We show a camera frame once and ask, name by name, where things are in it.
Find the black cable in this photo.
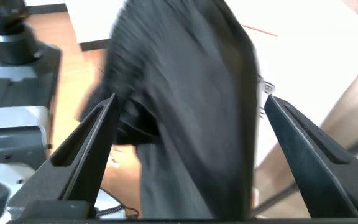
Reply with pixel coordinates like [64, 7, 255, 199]
[95, 202, 140, 220]

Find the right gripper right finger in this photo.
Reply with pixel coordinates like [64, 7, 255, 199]
[264, 95, 358, 218]

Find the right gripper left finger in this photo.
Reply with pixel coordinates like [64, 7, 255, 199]
[7, 92, 121, 220]

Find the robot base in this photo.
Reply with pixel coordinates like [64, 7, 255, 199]
[0, 0, 127, 223]

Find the black garment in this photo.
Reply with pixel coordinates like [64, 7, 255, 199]
[75, 0, 260, 220]

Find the pink clothes hanger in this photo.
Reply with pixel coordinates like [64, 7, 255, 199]
[242, 24, 278, 37]

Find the white printed t-shirt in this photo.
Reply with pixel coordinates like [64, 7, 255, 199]
[222, 0, 358, 167]

